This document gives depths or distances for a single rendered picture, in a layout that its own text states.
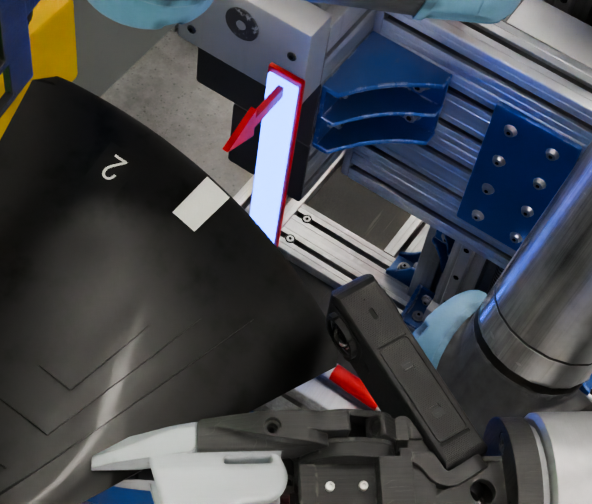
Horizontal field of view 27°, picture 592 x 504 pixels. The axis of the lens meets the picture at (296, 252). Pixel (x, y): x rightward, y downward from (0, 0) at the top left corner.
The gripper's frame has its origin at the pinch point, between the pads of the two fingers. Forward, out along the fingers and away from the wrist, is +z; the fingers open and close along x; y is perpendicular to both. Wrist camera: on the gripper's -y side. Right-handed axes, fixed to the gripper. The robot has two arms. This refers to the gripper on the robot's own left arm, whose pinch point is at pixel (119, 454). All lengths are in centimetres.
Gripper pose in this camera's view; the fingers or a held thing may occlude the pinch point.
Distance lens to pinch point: 62.9
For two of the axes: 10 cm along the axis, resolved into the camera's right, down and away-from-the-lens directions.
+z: -9.9, 0.0, -1.1
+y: 0.5, 8.9, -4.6
